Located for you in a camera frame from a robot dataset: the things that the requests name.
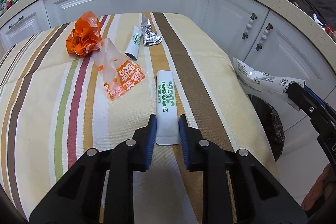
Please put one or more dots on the white sachet with black print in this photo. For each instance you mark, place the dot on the white sachet with black print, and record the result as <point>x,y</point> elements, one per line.
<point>260,77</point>

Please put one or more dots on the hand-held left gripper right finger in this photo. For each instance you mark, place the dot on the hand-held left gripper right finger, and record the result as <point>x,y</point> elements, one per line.
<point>183,142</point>

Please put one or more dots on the bin with black liner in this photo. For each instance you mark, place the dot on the bin with black liner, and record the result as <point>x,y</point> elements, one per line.
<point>270,124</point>

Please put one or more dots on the small white green sachet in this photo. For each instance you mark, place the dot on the small white green sachet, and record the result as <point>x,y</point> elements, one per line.
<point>134,44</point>

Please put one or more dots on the crumpled silver foil wrapper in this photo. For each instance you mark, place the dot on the crumpled silver foil wrapper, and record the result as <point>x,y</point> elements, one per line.
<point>149,36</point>

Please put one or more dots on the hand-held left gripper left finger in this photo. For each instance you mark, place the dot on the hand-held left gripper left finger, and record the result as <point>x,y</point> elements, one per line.
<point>149,142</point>

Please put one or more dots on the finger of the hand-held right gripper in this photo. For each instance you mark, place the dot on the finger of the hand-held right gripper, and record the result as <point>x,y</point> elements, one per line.
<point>302,98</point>
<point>313,95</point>

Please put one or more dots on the crumpled orange plastic bag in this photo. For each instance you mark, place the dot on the crumpled orange plastic bag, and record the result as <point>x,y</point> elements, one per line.
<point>82,37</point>

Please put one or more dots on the white sachet with green print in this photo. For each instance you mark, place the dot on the white sachet with green print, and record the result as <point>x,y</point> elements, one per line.
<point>165,98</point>

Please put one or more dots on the red dish rack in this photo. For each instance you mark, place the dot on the red dish rack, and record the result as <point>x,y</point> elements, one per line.
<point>331,32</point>

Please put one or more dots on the clear bag with orange print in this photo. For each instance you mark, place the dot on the clear bag with orange print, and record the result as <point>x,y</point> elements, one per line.
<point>118,74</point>

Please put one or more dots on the person's right hand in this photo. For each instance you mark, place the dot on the person's right hand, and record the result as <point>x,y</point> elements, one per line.
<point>315,187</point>

